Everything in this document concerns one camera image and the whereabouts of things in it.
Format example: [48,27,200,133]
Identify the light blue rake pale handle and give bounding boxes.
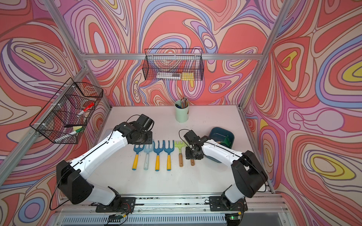
[143,142,155,170]

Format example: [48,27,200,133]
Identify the lime green hand tool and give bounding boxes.
[174,141,186,167]

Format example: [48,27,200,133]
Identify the teal storage box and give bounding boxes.
[202,127,239,166]

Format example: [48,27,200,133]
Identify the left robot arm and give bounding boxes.
[56,114,154,206]

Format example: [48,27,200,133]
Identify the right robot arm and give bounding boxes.
[184,130,268,209]

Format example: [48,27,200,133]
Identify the clear box in basket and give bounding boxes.
[156,72,182,80]

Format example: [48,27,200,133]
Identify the grey flat case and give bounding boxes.
[100,129,113,142]

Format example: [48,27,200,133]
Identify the mint green pen cup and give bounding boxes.
[174,100,189,123]

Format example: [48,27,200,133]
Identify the pens in cup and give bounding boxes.
[175,97,189,109]

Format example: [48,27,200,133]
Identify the red capped marker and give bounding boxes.
[77,103,95,116]

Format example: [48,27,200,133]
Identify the green capped marker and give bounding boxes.
[55,126,84,143]

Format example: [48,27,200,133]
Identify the yellow item in basket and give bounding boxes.
[181,72,195,81]

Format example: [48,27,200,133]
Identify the green circuit board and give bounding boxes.
[107,214,128,223]

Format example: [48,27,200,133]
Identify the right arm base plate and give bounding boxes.
[207,196,248,212]

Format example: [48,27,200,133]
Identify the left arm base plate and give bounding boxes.
[96,196,136,214]

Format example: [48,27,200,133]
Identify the aluminium front rail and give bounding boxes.
[48,193,296,226]

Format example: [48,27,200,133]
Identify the black wire side basket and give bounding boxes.
[30,78,103,144]

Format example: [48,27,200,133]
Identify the black wire back basket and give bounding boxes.
[142,47,205,82]

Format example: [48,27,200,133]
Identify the aluminium frame post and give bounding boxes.
[239,0,296,109]

